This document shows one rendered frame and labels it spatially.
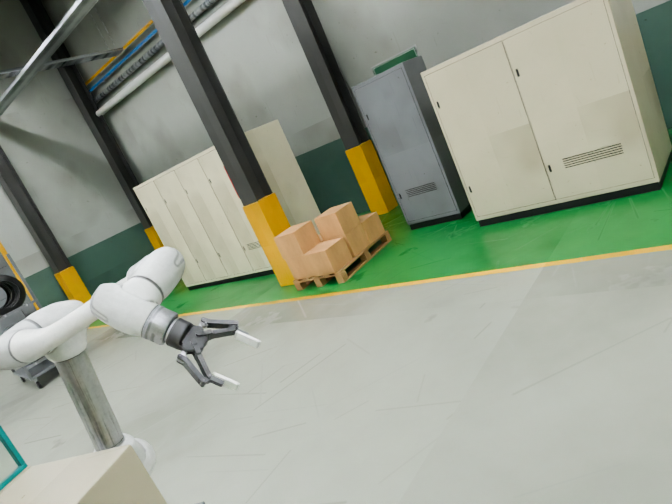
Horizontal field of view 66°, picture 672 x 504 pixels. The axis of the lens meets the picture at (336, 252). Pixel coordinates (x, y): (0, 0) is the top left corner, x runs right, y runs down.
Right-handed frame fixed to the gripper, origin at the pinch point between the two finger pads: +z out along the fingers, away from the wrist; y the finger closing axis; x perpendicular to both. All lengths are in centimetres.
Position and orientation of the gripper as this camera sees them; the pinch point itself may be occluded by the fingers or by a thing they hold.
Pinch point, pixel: (245, 363)
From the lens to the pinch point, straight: 136.2
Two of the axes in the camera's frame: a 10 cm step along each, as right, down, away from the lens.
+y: -2.7, 6.3, -7.3
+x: 3.1, -6.6, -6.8
